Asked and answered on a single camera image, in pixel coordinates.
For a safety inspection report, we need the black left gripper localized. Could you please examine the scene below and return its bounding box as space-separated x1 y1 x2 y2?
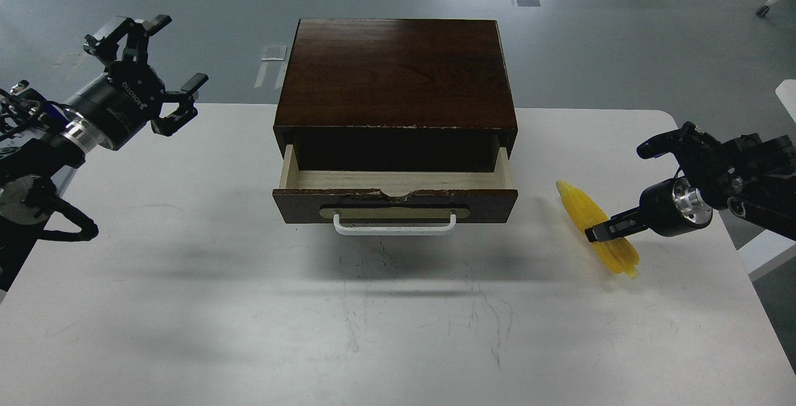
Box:
65 14 210 150

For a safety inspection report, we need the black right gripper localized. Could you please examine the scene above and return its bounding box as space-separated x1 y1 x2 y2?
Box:
585 177 713 242

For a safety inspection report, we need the yellow plastic corn cob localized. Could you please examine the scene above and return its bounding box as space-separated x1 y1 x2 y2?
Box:
555 180 640 278

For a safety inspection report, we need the wooden drawer with white handle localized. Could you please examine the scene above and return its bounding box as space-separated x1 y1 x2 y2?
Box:
273 145 519 236

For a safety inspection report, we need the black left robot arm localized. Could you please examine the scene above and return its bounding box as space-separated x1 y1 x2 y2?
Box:
1 14 208 295

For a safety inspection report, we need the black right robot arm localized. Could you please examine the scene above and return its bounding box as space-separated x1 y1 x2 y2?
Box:
585 122 795 242

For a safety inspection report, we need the dark wooden drawer cabinet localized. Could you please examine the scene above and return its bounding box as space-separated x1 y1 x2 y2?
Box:
274 18 519 173

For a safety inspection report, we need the white object at right edge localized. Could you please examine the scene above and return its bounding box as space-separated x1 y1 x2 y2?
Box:
774 78 796 109

